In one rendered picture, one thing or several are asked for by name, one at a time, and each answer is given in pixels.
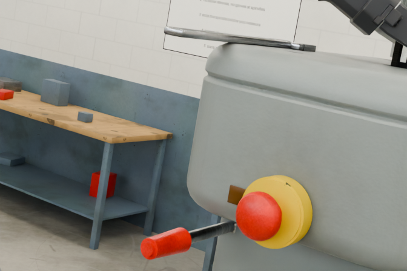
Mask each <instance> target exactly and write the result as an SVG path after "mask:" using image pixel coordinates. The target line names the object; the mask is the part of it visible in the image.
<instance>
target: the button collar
mask: <svg viewBox="0 0 407 271"><path fill-rule="evenodd" d="M256 191H261V192H265V193H267V194H269V195H270V196H272V197H273V198H274V199H275V200H276V201H277V203H278V205H279V206H280V208H281V211H282V222H281V225H280V229H279V231H278V232H277V233H276V234H275V236H273V237H272V238H270V239H268V240H265V241H255V242H256V243H257V244H260V245H261V246H263V247H266V248H269V249H280V248H283V247H286V246H289V245H292V244H294V243H296V242H298V241H300V240H301V239H302V238H303V237H304V236H305V235H306V233H307V232H308V230H309V227H310V225H311V222H312V217H313V210H312V205H311V201H310V199H309V196H308V194H307V192H306V190H305V189H304V188H303V187H302V185H300V184H299V183H298V182H297V181H295V180H294V179H292V178H290V177H287V176H284V175H273V176H269V177H264V178H260V179H258V180H256V181H254V182H253V183H251V184H250V185H249V186H248V187H247V189H246V191H245V192H244V194H243V197H244V196H245V195H246V194H249V193H250V192H256Z"/></svg>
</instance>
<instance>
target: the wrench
mask: <svg viewBox="0 0 407 271"><path fill-rule="evenodd" d="M164 33H165V34H167V35H171V36H177V37H180V38H191V39H201V40H208V41H219V42H231V43H238V44H249V45H261V46H267V47H279V48H290V49H293V50H302V51H311V52H316V46H315V45H309V44H300V43H295V42H291V41H286V40H282V39H271V38H263V37H261V38H259V36H258V37H254V36H244V35H238V34H229V33H219V32H213V31H204V30H195V29H189V28H178V27H169V26H166V27H165V28H164Z"/></svg>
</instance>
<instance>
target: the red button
mask: <svg viewBox="0 0 407 271"><path fill-rule="evenodd" d="M236 222H237V225H238V227H239V229H240V231H241V232H242V233H243V234H244V235H245V236H246V237H248V238H249V239H251V240H254V241H265V240H268V239H270V238H272V237H273V236H275V234H276V233H277V232H278V231H279V229H280V225H281V222H282V211H281V208H280V206H279V205H278V203H277V201H276V200H275V199H274V198H273V197H272V196H270V195H269V194H267V193H265V192H261V191H256V192H250V193H249V194H246V195H245V196H244V197H243V198H242V199H241V200H240V201H239V204H238V205H237V209H236Z"/></svg>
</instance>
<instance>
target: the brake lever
mask: <svg viewBox="0 0 407 271"><path fill-rule="evenodd" d="M236 226H237V223H236V222H234V221H226V222H223V223H219V224H214V225H211V226H207V227H203V228H200V229H196V230H191V231H189V232H188V231H187V230H186V229H184V228H182V227H178V228H176V229H173V230H169V231H167V232H164V233H160V234H158V235H155V236H152V237H149V238H146V239H144V240H143V241H142V243H141V252H142V254H143V256H144V257H145V258H146V259H148V260H153V259H156V258H161V257H165V256H170V255H175V254H178V253H183V252H186V251H188V250H189V248H190V247H191V244H192V243H196V242H199V241H203V240H206V239H209V238H213V237H217V236H219V235H223V234H226V233H230V232H232V233H235V232H236Z"/></svg>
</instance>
